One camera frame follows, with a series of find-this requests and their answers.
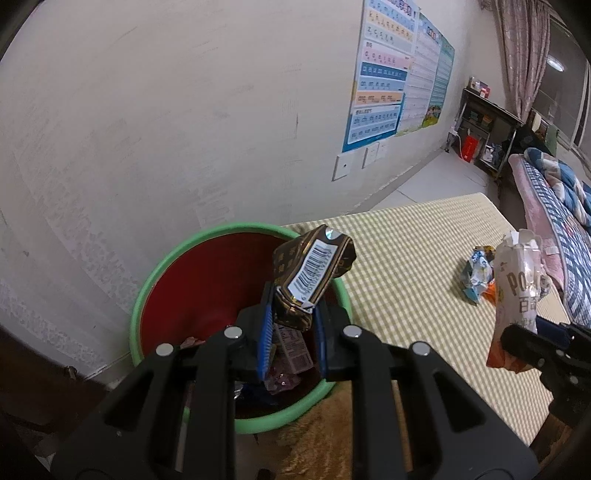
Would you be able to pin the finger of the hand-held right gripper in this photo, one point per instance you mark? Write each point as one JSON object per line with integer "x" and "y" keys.
{"x": 549, "y": 327}
{"x": 521, "y": 344}

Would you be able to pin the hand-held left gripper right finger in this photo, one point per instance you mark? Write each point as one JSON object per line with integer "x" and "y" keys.
{"x": 322, "y": 355}

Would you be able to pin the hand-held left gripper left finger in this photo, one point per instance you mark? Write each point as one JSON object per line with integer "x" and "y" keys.
{"x": 265, "y": 332}

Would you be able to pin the pink plastic bag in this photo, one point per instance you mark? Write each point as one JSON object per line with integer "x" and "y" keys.
{"x": 281, "y": 382}

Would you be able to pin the white orange snack bag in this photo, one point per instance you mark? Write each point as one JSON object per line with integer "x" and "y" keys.
{"x": 512, "y": 286}

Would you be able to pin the orange snack packet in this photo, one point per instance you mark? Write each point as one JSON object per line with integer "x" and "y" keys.
{"x": 491, "y": 294}

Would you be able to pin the dark brown barcode packet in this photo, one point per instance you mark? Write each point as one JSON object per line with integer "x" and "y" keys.
{"x": 295, "y": 258}

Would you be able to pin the blue white wrapper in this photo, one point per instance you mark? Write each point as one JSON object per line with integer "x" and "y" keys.
{"x": 478, "y": 277}

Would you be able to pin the green red trash bin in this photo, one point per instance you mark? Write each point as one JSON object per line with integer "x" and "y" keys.
{"x": 194, "y": 295}

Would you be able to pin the tan plush toy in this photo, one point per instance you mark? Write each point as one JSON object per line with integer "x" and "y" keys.
{"x": 323, "y": 438}

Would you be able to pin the yellow checkered tablecloth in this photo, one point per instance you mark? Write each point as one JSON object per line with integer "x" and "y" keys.
{"x": 415, "y": 277}

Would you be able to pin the blue plaid blanket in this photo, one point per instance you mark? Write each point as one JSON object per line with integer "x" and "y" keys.
{"x": 563, "y": 180}

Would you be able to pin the green cloth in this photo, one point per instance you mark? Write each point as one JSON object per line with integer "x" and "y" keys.
{"x": 551, "y": 138}

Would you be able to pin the dark jacket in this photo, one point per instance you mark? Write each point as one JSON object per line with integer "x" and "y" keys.
{"x": 526, "y": 138}

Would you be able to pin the red bag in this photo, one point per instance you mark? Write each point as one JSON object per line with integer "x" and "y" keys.
{"x": 471, "y": 147}

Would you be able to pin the dark metal desk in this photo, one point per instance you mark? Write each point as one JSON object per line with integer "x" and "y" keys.
{"x": 489, "y": 104}

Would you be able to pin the dark wooden cabinet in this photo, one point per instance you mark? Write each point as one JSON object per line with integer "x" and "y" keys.
{"x": 37, "y": 392}

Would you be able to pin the sliding window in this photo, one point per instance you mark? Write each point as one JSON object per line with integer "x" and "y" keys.
{"x": 568, "y": 83}

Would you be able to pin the pink box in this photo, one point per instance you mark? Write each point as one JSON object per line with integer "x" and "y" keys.
{"x": 483, "y": 90}

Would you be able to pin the pink patterned curtain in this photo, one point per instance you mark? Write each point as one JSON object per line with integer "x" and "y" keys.
{"x": 521, "y": 55}

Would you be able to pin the white wall socket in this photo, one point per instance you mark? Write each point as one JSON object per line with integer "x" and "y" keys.
{"x": 342, "y": 167}
{"x": 369, "y": 158}
{"x": 382, "y": 151}

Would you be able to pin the green table wall poster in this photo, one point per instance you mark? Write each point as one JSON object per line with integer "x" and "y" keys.
{"x": 441, "y": 78}

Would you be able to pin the blue alphabet wall poster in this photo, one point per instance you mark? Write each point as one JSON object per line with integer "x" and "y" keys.
{"x": 378, "y": 83}

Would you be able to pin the pale chart wall poster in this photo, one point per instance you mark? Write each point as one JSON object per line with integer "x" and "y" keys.
{"x": 422, "y": 78}

